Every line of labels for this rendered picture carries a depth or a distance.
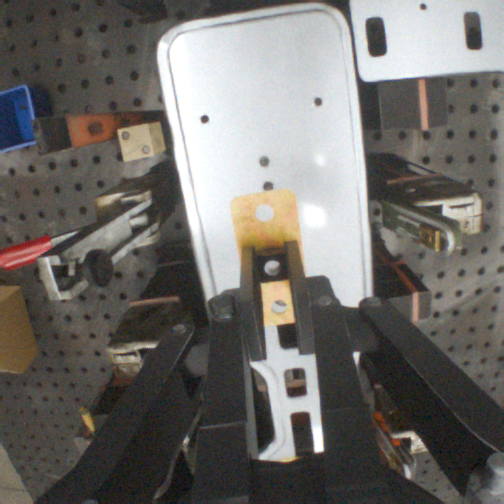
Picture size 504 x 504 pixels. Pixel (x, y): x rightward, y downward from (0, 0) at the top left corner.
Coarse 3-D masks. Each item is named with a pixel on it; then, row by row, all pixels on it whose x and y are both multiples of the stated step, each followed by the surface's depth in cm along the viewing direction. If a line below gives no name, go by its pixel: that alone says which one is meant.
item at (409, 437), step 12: (360, 360) 79; (372, 384) 71; (384, 396) 62; (384, 408) 60; (396, 408) 59; (384, 420) 58; (396, 420) 57; (396, 432) 55; (408, 432) 54; (408, 444) 56; (420, 444) 55
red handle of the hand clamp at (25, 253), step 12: (144, 216) 41; (132, 228) 41; (36, 240) 36; (48, 240) 37; (60, 240) 37; (12, 252) 35; (24, 252) 35; (36, 252) 36; (0, 264) 35; (12, 264) 35; (24, 264) 36
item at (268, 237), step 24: (264, 192) 22; (288, 192) 22; (240, 216) 22; (288, 216) 22; (240, 240) 23; (264, 240) 23; (288, 240) 23; (240, 264) 23; (264, 264) 22; (264, 288) 24; (288, 288) 24; (264, 312) 24; (288, 312) 24
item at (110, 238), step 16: (128, 208) 39; (144, 208) 41; (96, 224) 34; (112, 224) 34; (128, 224) 39; (64, 240) 31; (80, 240) 30; (96, 240) 33; (112, 240) 36; (128, 240) 38; (48, 256) 27; (64, 256) 28; (80, 256) 31; (96, 256) 28; (112, 256) 34; (48, 272) 27; (64, 272) 28; (80, 272) 28; (96, 272) 27; (112, 272) 29; (48, 288) 28; (64, 288) 28; (80, 288) 29
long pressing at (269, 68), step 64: (320, 0) 40; (192, 64) 42; (256, 64) 42; (320, 64) 42; (192, 128) 44; (256, 128) 44; (320, 128) 44; (192, 192) 47; (256, 192) 47; (320, 192) 47; (320, 256) 49; (320, 448) 61
